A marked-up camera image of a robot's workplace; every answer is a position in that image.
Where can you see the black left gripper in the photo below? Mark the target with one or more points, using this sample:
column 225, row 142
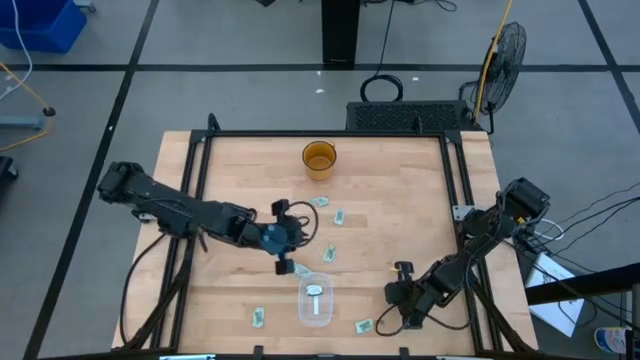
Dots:
column 280, row 235

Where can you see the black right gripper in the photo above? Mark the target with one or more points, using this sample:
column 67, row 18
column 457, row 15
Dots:
column 407, row 295

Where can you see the green white sweetener packet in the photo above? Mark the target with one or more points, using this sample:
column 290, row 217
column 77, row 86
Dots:
column 364, row 326
column 339, row 216
column 320, row 201
column 329, row 253
column 258, row 317
column 302, row 270

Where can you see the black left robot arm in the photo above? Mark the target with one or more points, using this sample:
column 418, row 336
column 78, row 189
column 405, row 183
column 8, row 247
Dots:
column 175, row 210

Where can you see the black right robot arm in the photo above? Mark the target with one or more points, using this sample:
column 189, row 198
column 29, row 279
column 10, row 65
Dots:
column 480, row 235

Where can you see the yellow tag on gripper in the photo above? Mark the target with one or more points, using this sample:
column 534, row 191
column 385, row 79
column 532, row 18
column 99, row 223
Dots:
column 395, row 269

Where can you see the white stick packet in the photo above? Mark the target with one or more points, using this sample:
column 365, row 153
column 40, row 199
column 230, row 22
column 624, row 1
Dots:
column 316, row 305

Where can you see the amber translucent cup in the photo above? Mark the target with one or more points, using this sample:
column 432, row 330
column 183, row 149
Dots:
column 319, row 160

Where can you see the clear plastic bin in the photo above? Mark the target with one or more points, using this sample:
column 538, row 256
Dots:
column 325, row 315

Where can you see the white paper box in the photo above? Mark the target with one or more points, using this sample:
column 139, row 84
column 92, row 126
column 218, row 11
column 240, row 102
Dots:
column 555, row 295

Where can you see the black beam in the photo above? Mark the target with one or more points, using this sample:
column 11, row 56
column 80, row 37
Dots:
column 582, row 285

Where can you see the black perforated computer case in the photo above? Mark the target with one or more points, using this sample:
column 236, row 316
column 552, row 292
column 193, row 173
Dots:
column 407, row 116

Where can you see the blue white container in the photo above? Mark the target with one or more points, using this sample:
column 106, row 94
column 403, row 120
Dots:
column 612, row 340

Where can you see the black pillar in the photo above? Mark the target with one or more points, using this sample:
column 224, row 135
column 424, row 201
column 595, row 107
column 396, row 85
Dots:
column 340, row 32

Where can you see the black floor fan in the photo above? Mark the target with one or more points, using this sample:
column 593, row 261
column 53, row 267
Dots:
column 501, row 70

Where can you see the black object at floor edge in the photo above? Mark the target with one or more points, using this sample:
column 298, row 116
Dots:
column 7, row 170

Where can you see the grey metal base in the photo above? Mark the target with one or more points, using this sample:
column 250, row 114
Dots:
column 20, row 122

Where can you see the blue plastic crate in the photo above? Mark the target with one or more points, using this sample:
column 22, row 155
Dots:
column 42, row 25

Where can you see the black aluminium table frame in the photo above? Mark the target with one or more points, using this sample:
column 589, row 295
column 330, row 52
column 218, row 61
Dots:
column 450, row 165

